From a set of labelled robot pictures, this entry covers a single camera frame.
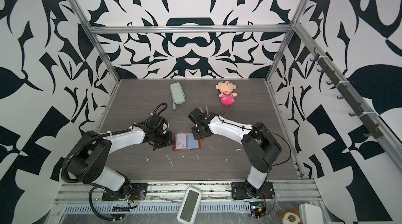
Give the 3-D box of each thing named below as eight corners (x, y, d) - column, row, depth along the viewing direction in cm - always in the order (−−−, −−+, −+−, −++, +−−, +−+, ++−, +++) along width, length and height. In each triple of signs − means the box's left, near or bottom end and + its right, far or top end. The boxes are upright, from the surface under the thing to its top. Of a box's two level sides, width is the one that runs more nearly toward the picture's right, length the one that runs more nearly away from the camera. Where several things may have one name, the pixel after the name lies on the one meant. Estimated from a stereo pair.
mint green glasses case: (174, 105, 107) (173, 103, 104) (169, 86, 117) (168, 84, 115) (186, 102, 108) (186, 99, 106) (180, 84, 119) (180, 81, 117)
